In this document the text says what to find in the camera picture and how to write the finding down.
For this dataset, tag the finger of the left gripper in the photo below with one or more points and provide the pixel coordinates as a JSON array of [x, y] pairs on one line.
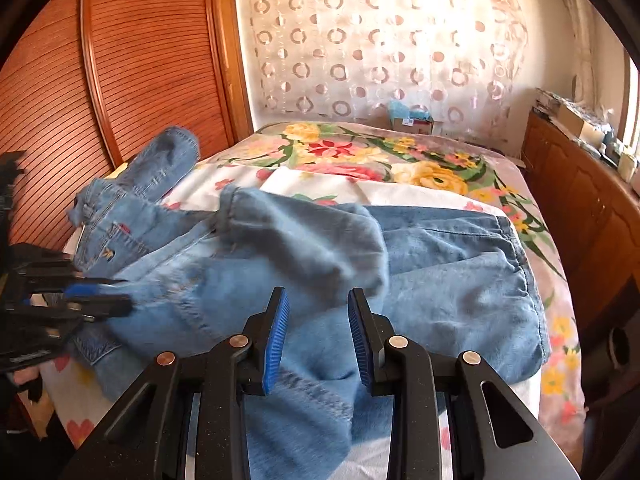
[[93, 288], [101, 307]]

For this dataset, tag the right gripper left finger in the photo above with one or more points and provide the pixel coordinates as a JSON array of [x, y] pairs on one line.
[[183, 411]]

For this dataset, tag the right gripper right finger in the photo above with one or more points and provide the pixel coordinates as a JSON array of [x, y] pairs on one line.
[[492, 433]]

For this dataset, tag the blue denim jeans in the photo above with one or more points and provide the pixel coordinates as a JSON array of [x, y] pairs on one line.
[[161, 165], [450, 280]]

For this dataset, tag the left hand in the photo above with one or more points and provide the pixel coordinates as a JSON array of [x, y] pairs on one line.
[[25, 375]]

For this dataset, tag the floral bed cover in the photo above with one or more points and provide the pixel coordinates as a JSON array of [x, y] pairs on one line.
[[337, 163]]

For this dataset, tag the wooden slatted wardrobe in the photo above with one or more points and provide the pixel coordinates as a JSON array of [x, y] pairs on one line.
[[92, 81]]

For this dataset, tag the wooden sideboard cabinet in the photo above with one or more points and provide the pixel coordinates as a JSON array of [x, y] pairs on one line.
[[593, 218]]

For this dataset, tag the blue tissue box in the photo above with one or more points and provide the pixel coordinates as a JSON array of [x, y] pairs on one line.
[[415, 120]]

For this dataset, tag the sheer circle pattern curtain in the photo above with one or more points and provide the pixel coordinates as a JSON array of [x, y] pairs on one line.
[[454, 61]]

